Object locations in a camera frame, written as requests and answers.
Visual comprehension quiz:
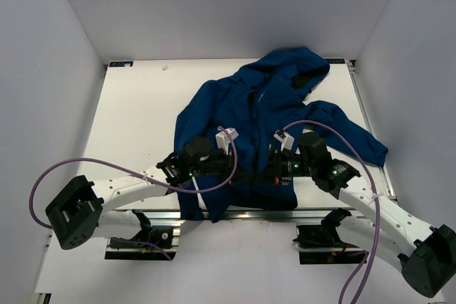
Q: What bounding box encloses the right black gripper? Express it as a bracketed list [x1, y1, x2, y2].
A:
[254, 148, 316, 184]

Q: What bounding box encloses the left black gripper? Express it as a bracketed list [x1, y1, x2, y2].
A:
[190, 147, 251, 184]

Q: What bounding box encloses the right blue table label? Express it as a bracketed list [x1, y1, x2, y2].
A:
[326, 58, 346, 64]

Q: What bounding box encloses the left blue table label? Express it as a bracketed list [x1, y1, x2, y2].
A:
[108, 61, 133, 68]

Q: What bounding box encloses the aluminium table frame rail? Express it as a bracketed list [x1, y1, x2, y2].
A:
[346, 60, 399, 204]

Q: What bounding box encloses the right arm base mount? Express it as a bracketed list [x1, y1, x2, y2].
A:
[293, 208, 366, 265]

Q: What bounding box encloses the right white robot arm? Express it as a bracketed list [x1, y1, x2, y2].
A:
[261, 130, 455, 298]

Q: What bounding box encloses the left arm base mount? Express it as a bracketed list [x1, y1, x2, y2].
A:
[105, 210, 180, 261]

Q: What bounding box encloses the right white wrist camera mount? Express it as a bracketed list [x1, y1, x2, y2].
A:
[274, 130, 294, 152]

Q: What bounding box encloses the blue table label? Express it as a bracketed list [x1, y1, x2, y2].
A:
[108, 61, 133, 68]
[326, 58, 346, 64]

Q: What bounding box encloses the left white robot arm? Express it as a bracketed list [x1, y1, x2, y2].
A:
[46, 128, 238, 250]

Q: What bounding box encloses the blue hooded zip jacket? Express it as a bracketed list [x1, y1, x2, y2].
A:
[174, 48, 388, 222]

